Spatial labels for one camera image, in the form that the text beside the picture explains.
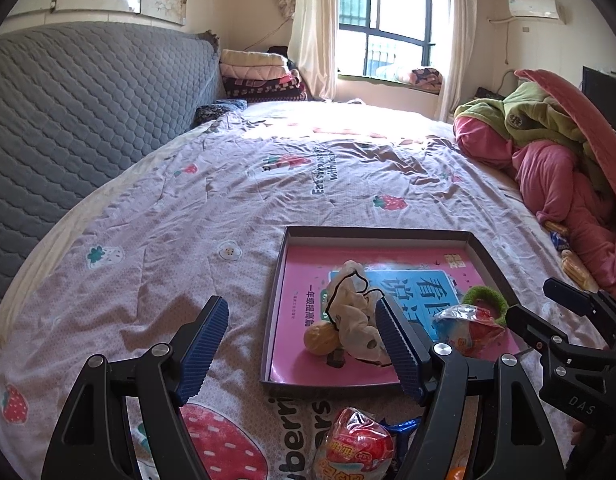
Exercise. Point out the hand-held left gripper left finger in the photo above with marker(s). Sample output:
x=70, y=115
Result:
x=203, y=350

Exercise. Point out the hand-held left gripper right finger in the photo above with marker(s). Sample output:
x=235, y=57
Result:
x=395, y=350

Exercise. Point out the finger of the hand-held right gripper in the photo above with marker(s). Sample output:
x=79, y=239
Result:
x=530, y=327
x=573, y=297

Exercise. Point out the white pouch with black trim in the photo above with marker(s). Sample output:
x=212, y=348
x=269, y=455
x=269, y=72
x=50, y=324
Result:
x=355, y=320

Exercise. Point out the red egg toy packet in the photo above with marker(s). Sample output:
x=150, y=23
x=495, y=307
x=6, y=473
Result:
x=470, y=330

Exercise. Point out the green fuzzy hair band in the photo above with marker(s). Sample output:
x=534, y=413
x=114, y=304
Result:
x=480, y=291

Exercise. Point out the tan walnut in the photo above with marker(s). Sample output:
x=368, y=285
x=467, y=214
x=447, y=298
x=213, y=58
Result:
x=318, y=340

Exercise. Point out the blue cookie packet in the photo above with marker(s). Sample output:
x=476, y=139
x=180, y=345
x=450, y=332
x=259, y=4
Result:
x=400, y=430

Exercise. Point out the blue egg toy packet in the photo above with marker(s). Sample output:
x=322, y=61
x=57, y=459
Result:
x=353, y=445

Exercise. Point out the dark grey shallow cardboard box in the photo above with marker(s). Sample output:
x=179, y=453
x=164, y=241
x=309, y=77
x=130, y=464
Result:
x=378, y=237

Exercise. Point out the orange mandarin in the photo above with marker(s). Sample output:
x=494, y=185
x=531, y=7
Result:
x=458, y=475

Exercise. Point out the person's right hand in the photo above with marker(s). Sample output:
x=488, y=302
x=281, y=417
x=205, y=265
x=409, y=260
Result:
x=579, y=435

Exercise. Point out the yellow snack packet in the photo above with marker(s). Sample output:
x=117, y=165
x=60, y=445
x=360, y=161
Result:
x=577, y=267

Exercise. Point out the pink book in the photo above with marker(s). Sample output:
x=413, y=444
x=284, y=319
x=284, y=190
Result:
x=308, y=280

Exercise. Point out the pink quilt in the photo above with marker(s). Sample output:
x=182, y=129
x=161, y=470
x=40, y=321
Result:
x=553, y=175

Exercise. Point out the salmon quilted mat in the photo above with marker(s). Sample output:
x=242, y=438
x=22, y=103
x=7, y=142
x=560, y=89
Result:
x=588, y=110

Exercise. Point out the green blanket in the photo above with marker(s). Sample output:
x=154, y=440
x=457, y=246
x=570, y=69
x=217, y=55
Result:
x=538, y=110

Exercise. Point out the black screen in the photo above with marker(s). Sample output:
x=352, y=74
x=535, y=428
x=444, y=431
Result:
x=598, y=90

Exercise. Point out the dark patterned pillow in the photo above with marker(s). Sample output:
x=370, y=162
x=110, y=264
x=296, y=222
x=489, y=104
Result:
x=220, y=110

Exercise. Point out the folded patterned cloth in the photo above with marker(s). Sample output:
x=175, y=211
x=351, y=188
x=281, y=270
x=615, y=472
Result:
x=420, y=77

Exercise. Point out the grey quilted headboard cover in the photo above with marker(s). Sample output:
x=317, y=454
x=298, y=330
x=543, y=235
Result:
x=78, y=110

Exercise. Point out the stack of folded blankets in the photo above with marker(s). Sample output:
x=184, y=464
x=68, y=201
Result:
x=253, y=70

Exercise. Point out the cream curtain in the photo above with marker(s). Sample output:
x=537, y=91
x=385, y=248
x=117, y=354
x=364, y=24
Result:
x=313, y=35
x=458, y=35

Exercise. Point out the white air conditioner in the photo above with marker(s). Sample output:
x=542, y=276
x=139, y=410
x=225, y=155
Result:
x=533, y=7

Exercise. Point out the dark framed window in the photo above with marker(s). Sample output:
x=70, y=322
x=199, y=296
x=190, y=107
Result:
x=388, y=10

